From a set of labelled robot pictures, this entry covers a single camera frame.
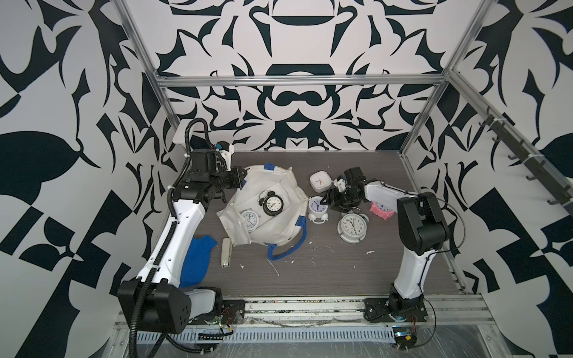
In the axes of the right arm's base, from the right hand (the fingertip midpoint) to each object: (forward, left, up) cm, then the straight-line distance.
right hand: (326, 200), depth 97 cm
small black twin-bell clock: (-2, +23, +1) cm, 23 cm away
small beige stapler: (-21, +40, 0) cm, 45 cm away
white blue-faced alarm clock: (-5, +4, -2) cm, 6 cm away
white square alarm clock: (+11, +1, -1) cm, 11 cm away
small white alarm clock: (-9, +31, 0) cm, 32 cm away
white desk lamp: (+21, +62, +19) cm, 68 cm away
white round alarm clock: (-13, -9, 0) cm, 16 cm away
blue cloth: (-25, +50, -1) cm, 56 cm away
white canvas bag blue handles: (-13, +23, -2) cm, 27 cm away
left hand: (-2, +32, +24) cm, 40 cm away
